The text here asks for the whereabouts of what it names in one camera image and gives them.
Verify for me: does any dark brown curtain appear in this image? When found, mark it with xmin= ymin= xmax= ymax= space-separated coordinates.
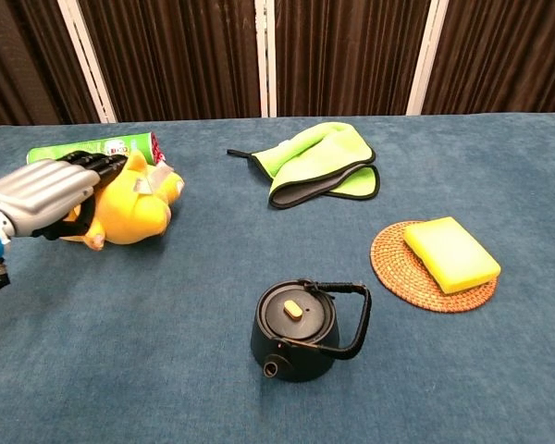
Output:
xmin=0 ymin=0 xmax=555 ymax=130

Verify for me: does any blue table mat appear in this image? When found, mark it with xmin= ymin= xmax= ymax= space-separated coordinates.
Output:
xmin=0 ymin=112 xmax=555 ymax=444

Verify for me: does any black teapot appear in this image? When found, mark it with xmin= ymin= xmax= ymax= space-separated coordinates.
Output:
xmin=250 ymin=277 xmax=373 ymax=383

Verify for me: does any yellow sponge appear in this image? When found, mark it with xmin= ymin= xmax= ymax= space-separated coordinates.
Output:
xmin=402 ymin=216 xmax=502 ymax=296

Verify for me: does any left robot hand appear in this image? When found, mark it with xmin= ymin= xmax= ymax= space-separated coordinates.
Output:
xmin=0 ymin=148 xmax=130 ymax=241

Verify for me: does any round woven rattan coaster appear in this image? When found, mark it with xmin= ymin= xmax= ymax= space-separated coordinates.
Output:
xmin=370 ymin=220 xmax=500 ymax=315

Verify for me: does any yellow plush toy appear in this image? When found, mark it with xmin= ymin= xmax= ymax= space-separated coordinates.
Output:
xmin=59 ymin=148 xmax=186 ymax=252

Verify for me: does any green chips can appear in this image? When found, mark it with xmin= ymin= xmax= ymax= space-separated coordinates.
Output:
xmin=25 ymin=131 xmax=167 ymax=167

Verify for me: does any green microfiber cloth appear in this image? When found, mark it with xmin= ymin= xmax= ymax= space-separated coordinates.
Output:
xmin=226 ymin=121 xmax=381 ymax=210

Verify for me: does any white partition frame post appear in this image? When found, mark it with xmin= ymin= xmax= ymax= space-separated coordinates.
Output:
xmin=57 ymin=0 xmax=118 ymax=124
xmin=405 ymin=0 xmax=450 ymax=117
xmin=254 ymin=0 xmax=278 ymax=118

